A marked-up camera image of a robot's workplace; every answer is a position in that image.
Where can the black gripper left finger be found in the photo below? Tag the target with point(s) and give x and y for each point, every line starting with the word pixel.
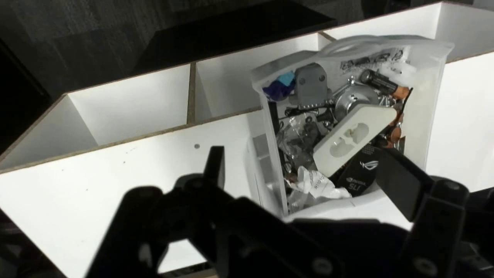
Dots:
pixel 205 225

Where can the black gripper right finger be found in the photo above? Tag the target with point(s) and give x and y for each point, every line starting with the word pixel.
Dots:
pixel 437 225

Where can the translucent plastic drawer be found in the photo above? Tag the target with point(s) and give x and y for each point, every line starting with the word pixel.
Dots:
pixel 426 102

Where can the white cubby shelf unit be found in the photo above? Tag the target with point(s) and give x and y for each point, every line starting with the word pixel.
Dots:
pixel 102 194

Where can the crumpled clear plastic wrap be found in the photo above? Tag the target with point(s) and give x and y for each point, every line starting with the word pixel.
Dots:
pixel 313 185

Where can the black cylinder part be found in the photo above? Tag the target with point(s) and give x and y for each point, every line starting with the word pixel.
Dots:
pixel 378 80

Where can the small blue part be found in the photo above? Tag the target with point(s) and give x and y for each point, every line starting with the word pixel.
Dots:
pixel 279 85

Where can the grey connector part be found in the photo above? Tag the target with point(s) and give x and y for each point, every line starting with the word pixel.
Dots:
pixel 313 85

